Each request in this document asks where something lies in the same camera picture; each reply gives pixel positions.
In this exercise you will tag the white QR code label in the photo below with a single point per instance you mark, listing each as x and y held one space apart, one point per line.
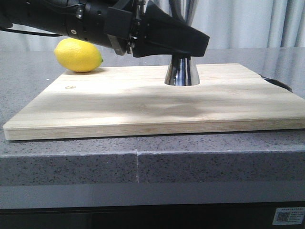
289 216

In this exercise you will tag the grey curtain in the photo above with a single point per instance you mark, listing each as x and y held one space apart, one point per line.
228 23

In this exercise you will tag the wooden cutting board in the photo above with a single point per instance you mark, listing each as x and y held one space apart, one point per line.
121 101

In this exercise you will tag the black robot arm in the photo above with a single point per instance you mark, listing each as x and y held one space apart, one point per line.
47 15

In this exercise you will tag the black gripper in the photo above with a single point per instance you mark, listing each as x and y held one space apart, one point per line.
123 26

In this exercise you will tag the yellow lemon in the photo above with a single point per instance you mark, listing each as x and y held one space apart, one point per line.
78 56

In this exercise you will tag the steel double jigger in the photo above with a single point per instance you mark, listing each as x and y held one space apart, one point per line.
182 71

